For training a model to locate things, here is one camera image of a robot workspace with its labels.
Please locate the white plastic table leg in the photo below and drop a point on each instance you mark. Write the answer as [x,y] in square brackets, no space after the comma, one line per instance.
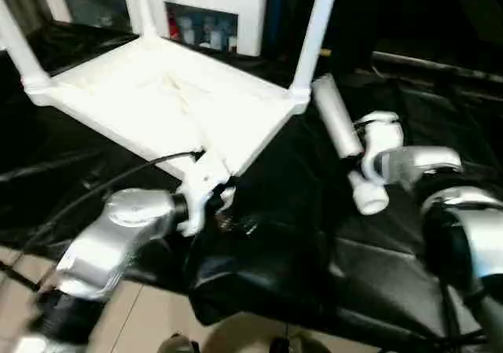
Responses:
[19,46]
[314,34]
[145,7]
[338,113]

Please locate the white plastic table top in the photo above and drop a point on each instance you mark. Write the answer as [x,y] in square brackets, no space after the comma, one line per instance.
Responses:
[157,93]

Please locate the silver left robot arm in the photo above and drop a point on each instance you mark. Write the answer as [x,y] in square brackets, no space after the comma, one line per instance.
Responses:
[129,219]

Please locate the black mat cover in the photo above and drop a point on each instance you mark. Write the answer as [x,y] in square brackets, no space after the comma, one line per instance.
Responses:
[275,231]

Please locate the small brass fitting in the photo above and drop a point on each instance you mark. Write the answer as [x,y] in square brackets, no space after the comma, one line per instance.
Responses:
[325,52]

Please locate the long black rod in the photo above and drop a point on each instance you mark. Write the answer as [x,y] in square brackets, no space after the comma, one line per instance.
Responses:
[440,68]

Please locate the grey rounded robot foot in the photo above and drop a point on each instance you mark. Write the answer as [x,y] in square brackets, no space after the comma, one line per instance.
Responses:
[177,343]

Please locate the red item behind glass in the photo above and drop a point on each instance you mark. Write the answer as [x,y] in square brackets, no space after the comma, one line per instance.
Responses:
[171,23]

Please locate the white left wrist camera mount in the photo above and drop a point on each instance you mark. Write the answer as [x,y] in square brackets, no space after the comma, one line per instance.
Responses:
[200,184]

